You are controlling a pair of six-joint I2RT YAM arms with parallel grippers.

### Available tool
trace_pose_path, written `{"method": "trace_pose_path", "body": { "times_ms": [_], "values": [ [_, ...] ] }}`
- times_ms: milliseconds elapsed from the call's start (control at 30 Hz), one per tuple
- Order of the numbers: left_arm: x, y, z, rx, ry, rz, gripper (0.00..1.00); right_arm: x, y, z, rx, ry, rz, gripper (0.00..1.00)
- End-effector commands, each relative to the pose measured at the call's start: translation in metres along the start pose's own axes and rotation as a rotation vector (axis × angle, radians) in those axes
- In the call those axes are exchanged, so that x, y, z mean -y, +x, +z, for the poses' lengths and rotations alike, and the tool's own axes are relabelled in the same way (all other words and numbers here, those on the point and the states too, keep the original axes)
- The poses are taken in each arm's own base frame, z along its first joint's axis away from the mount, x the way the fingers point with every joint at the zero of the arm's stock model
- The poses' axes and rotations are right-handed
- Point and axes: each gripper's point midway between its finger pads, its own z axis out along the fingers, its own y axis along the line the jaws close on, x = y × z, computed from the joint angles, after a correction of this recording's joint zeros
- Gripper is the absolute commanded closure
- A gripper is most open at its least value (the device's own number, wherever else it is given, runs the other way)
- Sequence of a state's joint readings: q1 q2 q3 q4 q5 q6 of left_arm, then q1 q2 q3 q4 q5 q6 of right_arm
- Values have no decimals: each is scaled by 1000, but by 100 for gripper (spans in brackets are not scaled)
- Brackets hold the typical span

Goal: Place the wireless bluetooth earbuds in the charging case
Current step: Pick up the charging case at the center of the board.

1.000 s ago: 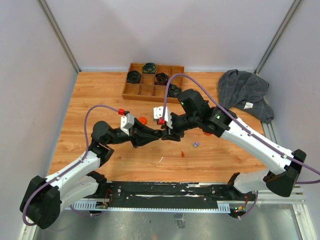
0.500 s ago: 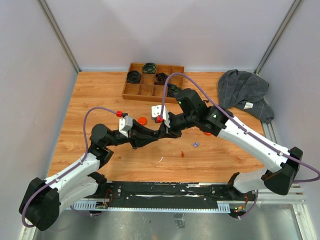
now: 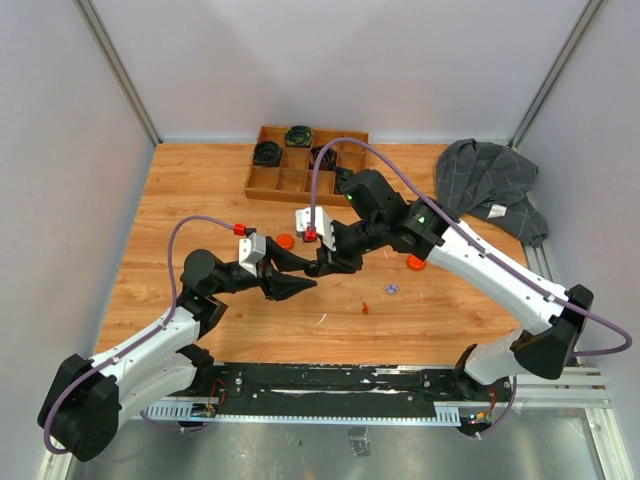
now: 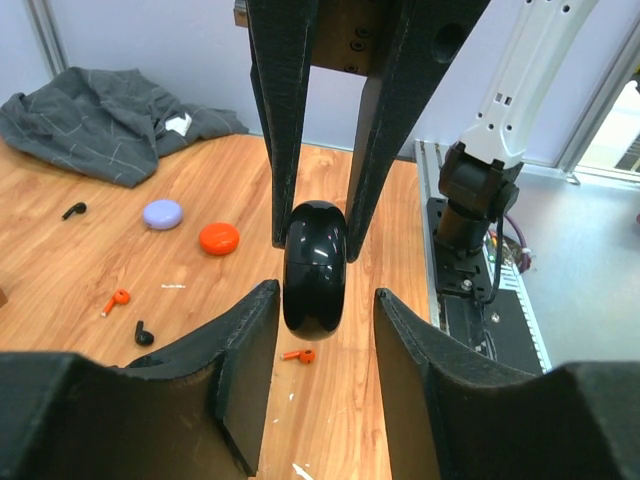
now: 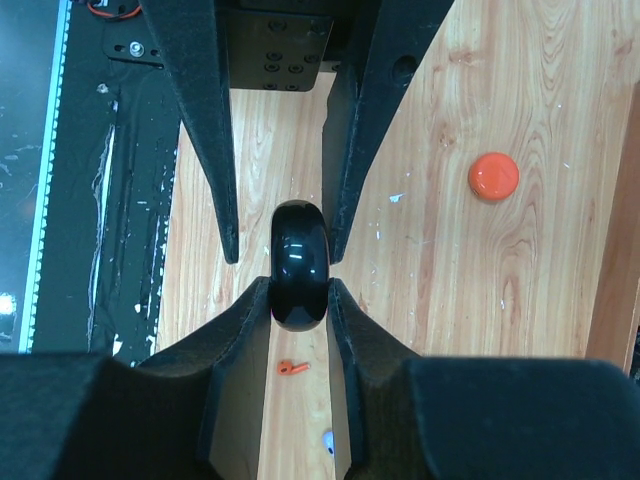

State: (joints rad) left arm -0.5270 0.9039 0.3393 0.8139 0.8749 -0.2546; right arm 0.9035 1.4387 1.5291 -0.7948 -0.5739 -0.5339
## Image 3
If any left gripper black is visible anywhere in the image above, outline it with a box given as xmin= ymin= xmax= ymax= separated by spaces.
xmin=211 ymin=237 xmax=318 ymax=301

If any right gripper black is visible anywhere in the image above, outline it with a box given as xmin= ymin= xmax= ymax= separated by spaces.
xmin=316 ymin=216 xmax=387 ymax=274

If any orange earbud charging case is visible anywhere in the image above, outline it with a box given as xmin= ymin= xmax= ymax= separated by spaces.
xmin=276 ymin=233 xmax=295 ymax=251

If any black earbud charging case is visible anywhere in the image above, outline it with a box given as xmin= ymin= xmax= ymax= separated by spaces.
xmin=304 ymin=262 xmax=320 ymax=278

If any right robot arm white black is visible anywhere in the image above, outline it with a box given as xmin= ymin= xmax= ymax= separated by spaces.
xmin=295 ymin=169 xmax=593 ymax=400

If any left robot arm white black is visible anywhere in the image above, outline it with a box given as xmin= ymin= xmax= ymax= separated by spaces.
xmin=37 ymin=233 xmax=317 ymax=461

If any wooden compartment tray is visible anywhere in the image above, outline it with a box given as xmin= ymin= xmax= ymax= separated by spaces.
xmin=244 ymin=125 xmax=369 ymax=206

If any rolled dark belt centre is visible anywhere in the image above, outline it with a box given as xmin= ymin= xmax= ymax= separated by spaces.
xmin=309 ymin=145 xmax=337 ymax=171

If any rolled dark belt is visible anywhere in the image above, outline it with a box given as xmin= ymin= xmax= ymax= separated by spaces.
xmin=309 ymin=145 xmax=337 ymax=171
xmin=252 ymin=141 xmax=283 ymax=168

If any rolled dark belt left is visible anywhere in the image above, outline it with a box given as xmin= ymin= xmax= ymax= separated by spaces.
xmin=252 ymin=141 xmax=283 ymax=168

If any rolled green belt top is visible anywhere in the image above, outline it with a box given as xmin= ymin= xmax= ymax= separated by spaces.
xmin=284 ymin=125 xmax=314 ymax=148

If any grey checked cloth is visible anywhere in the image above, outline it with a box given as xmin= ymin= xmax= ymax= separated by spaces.
xmin=435 ymin=139 xmax=549 ymax=248

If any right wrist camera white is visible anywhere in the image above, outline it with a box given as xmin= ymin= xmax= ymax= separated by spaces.
xmin=295 ymin=206 xmax=336 ymax=252

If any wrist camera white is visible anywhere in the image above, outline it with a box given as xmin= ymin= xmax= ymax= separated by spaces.
xmin=295 ymin=206 xmax=336 ymax=252
xmin=238 ymin=232 xmax=266 ymax=277

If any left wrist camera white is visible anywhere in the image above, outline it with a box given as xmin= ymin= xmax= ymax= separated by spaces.
xmin=238 ymin=232 xmax=266 ymax=277

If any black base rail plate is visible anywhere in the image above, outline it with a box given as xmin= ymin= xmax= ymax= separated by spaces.
xmin=173 ymin=363 xmax=510 ymax=420

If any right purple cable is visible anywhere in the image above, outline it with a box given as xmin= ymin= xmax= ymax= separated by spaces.
xmin=308 ymin=138 xmax=634 ymax=357

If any purple cable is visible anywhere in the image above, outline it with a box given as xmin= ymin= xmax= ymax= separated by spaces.
xmin=43 ymin=215 xmax=246 ymax=455
xmin=308 ymin=138 xmax=634 ymax=357

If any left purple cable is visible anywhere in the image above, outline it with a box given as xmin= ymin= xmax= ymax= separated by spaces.
xmin=43 ymin=215 xmax=246 ymax=455

